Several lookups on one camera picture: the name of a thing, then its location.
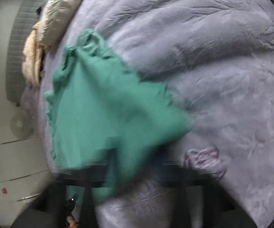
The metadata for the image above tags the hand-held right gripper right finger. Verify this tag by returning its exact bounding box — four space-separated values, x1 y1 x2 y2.
156 164 256 228

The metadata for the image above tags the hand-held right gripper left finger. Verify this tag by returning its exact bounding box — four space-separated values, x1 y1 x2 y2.
11 174 95 228

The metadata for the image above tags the green button-up work shirt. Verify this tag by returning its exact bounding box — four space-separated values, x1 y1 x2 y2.
43 28 192 206

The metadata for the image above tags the person's left hand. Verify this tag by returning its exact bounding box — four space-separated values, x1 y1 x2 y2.
66 215 80 228

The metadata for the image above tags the white round fan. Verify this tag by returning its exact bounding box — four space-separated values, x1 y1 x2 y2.
10 110 37 139

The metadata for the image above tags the beige crumpled cloth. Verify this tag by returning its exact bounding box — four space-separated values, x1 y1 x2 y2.
22 21 45 87

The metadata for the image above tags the purple fleece blanket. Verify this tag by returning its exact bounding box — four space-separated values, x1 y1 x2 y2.
20 0 274 228

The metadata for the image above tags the grey quilted headboard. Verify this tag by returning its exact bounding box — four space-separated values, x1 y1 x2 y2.
6 0 54 106

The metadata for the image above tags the white puffy jacket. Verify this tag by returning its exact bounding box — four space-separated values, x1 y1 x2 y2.
38 0 91 48

